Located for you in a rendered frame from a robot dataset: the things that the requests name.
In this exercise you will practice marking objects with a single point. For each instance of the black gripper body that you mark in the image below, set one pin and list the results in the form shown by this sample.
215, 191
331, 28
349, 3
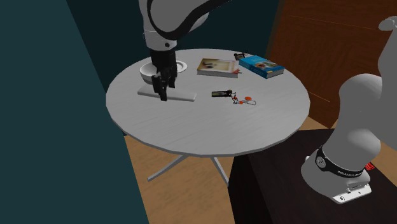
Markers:
163, 60

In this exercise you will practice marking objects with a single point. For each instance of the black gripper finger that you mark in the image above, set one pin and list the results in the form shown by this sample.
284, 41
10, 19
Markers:
172, 80
161, 88

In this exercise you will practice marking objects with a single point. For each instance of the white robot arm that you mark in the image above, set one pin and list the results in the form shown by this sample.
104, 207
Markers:
356, 118

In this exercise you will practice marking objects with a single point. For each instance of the white plate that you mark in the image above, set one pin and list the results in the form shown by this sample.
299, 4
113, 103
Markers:
182, 66

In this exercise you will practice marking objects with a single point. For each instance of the flat white rectangular slab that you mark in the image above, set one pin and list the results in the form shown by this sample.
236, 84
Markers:
183, 95

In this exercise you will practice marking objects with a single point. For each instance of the white bowl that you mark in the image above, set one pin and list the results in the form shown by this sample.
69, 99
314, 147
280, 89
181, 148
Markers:
145, 74

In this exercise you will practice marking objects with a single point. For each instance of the beige book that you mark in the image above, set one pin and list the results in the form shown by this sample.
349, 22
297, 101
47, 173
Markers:
217, 66

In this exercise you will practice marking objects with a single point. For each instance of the black key fob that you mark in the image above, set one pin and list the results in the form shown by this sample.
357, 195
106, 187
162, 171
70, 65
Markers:
220, 93

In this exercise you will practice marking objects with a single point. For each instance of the round white table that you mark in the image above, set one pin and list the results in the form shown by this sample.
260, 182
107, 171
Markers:
201, 124

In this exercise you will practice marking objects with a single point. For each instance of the small black gadget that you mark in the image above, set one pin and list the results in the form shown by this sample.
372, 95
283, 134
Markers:
239, 56

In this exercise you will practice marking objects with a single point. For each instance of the blue book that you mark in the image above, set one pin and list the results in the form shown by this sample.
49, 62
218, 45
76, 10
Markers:
260, 65

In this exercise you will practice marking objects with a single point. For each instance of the dark robot stand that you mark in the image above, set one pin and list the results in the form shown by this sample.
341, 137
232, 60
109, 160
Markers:
279, 186

